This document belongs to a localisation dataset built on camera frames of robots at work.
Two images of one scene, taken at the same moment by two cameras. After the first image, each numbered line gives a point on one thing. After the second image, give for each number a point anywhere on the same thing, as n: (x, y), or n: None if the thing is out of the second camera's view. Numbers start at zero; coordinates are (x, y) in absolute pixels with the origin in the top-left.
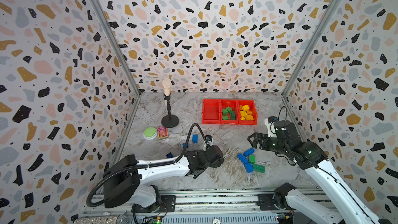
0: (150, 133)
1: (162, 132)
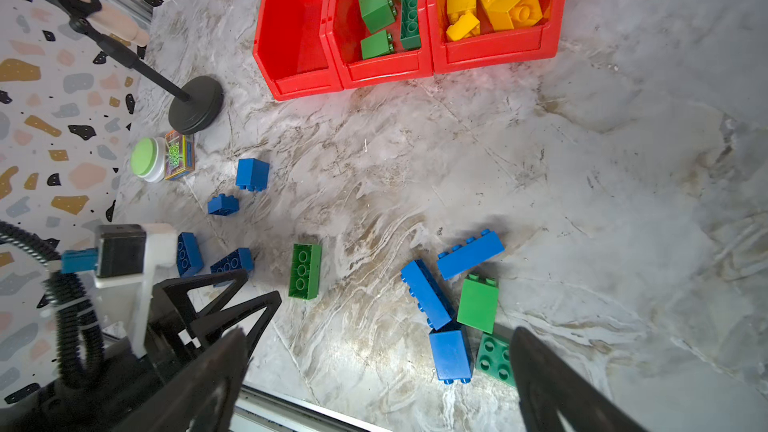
0: (148, 158)
1: (179, 155)
